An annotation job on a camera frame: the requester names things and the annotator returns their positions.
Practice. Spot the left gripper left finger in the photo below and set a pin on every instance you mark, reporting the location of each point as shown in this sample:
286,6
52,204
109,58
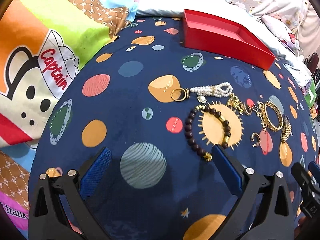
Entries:
58,210

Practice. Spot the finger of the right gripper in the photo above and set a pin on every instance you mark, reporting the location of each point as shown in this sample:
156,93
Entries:
309,190

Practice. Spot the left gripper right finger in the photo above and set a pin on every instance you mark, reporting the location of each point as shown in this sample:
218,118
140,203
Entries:
263,208

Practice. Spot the small gold hoop earring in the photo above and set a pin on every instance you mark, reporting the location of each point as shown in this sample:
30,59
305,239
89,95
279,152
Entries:
255,140

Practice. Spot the gold link bangle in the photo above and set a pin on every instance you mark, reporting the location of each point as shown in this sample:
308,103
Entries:
272,116

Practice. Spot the gold rings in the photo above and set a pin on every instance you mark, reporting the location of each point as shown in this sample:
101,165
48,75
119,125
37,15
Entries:
179,94

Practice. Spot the red jewelry tray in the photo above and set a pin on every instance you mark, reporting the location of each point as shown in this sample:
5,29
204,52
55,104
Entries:
211,33

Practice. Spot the green cloth item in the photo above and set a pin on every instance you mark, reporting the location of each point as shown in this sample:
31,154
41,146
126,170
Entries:
311,95

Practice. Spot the small pearl pendant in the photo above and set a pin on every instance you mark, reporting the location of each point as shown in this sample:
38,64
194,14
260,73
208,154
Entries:
202,99

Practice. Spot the pink white plush toy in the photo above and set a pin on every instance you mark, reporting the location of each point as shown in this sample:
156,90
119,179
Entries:
281,32

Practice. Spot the beige curtain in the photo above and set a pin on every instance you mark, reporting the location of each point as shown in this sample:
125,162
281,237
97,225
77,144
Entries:
308,33

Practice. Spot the colourful monkey cartoon blanket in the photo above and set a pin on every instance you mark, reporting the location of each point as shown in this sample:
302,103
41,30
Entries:
44,45

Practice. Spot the light blue pillow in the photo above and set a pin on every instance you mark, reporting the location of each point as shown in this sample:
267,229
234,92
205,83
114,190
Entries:
175,8

